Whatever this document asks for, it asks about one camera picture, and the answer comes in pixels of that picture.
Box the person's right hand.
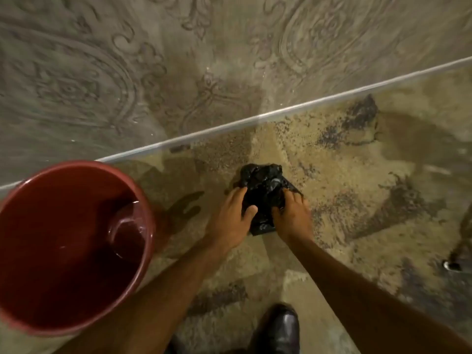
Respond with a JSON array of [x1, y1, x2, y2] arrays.
[[271, 190, 315, 245]]

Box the person's left hand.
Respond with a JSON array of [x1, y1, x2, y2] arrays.
[[204, 186, 259, 253]]

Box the black wet cloth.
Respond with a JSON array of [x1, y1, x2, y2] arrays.
[[234, 163, 304, 236]]

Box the person's right forearm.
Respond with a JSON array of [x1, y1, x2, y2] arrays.
[[284, 236, 472, 354]]

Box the person's left forearm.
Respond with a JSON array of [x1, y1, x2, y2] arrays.
[[53, 236, 236, 354]]

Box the black leather shoe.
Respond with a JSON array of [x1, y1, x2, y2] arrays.
[[246, 304, 301, 354]]

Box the red plastic mug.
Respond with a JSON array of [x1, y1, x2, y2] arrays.
[[108, 200, 149, 259]]

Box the grey patterned carpet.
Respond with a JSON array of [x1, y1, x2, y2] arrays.
[[0, 0, 472, 190]]

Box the furniture leg with metal foot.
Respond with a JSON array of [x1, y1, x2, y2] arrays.
[[443, 212, 472, 272]]

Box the red plastic bucket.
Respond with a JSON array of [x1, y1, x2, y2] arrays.
[[0, 160, 156, 338]]

